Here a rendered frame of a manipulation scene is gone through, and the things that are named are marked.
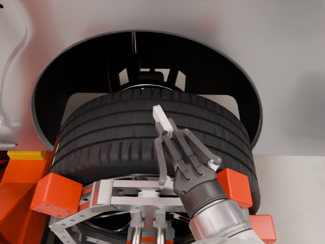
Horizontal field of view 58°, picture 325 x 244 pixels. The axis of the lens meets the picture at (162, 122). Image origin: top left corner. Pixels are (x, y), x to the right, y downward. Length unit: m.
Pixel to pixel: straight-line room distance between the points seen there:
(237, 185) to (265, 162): 1.46
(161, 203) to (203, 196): 0.21
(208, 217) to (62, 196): 0.39
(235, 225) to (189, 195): 0.09
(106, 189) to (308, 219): 1.54
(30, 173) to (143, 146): 0.73
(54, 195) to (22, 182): 0.58
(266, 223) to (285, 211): 1.06
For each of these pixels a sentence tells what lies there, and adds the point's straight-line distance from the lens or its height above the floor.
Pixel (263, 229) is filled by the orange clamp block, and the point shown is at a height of 0.88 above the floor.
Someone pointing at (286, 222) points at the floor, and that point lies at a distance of 2.00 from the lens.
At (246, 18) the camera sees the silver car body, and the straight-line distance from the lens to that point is 0.76.
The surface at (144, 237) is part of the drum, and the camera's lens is 0.87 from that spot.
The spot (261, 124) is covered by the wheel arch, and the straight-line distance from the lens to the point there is 1.07.
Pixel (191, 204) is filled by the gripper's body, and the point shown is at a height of 1.29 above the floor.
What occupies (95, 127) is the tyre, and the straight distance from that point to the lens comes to 0.78.
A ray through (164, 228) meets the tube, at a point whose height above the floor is 1.01.
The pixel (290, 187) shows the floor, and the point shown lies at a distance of 2.11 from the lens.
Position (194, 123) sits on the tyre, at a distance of 0.75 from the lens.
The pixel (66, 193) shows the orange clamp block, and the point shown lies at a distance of 0.76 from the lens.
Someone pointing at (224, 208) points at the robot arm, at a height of 1.31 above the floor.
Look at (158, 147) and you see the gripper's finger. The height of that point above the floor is 1.28.
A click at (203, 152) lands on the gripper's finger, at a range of 0.56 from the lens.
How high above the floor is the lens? 1.75
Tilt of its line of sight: 52 degrees down
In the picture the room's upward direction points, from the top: straight up
